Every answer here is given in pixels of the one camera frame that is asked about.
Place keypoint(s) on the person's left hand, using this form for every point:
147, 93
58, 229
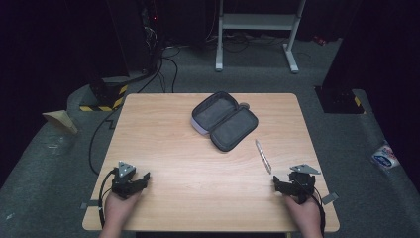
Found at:
118, 208

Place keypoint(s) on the black yellow striped base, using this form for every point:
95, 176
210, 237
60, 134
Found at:
107, 95

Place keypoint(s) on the grey round table grommet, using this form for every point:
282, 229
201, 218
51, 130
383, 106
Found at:
245, 105

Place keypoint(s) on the person's right hand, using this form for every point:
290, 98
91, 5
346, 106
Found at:
305, 214

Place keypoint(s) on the white metal stand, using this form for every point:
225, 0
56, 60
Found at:
257, 21

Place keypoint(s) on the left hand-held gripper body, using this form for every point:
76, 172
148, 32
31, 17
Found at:
123, 183

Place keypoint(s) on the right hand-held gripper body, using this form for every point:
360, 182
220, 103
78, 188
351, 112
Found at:
301, 185

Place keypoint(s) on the grey tape strip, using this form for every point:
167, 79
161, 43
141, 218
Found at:
329, 198
89, 204

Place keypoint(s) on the black box with yellow edge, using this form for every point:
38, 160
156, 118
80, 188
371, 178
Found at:
340, 100

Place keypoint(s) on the grey zip pencil case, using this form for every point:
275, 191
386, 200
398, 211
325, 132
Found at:
224, 120

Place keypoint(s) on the dark equipment tower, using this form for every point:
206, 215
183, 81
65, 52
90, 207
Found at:
135, 33

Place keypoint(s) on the tan cardboard piece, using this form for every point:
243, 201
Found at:
61, 120

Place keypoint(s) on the silver pen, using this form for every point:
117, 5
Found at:
263, 156

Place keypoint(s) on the white blue printed packet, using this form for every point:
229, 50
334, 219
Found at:
384, 157

